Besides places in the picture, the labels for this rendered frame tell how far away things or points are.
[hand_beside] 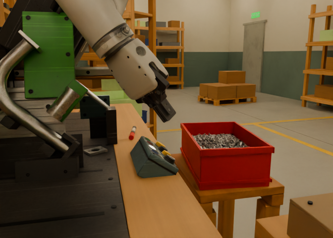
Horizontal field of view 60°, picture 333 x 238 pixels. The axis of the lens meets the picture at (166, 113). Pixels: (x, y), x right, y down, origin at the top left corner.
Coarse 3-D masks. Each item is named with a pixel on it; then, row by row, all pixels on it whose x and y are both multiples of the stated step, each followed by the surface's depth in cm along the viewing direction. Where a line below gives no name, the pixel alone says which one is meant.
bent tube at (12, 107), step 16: (16, 48) 65; (32, 48) 66; (0, 64) 64; (16, 64) 66; (0, 80) 64; (0, 96) 63; (16, 112) 64; (32, 128) 64; (48, 128) 66; (64, 144) 66
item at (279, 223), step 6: (276, 216) 58; (282, 216) 58; (258, 222) 57; (264, 222) 56; (270, 222) 56; (276, 222) 56; (282, 222) 56; (258, 228) 57; (264, 228) 55; (270, 228) 54; (276, 228) 54; (282, 228) 54; (258, 234) 57; (264, 234) 55; (270, 234) 53; (276, 234) 53; (282, 234) 53
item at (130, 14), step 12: (132, 0) 318; (132, 12) 320; (144, 12) 340; (132, 24) 322; (132, 36) 324; (144, 36) 365; (84, 84) 386; (96, 84) 383; (108, 84) 357; (144, 120) 381; (156, 120) 385; (156, 132) 388
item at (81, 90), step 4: (72, 80) 70; (68, 84) 70; (72, 84) 70; (76, 84) 70; (80, 84) 70; (72, 88) 70; (76, 88) 70; (80, 88) 70; (84, 88) 70; (76, 92) 70; (80, 92) 70; (84, 92) 70; (80, 96) 70; (76, 100) 70; (72, 104) 69; (76, 104) 70; (68, 108) 69; (72, 108) 69; (68, 112) 69; (64, 116) 69; (60, 120) 69
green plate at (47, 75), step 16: (32, 16) 69; (48, 16) 70; (64, 16) 71; (32, 32) 69; (48, 32) 70; (64, 32) 70; (48, 48) 69; (64, 48) 70; (32, 64) 68; (48, 64) 69; (64, 64) 70; (32, 80) 68; (48, 80) 69; (64, 80) 70; (32, 96) 68; (48, 96) 69
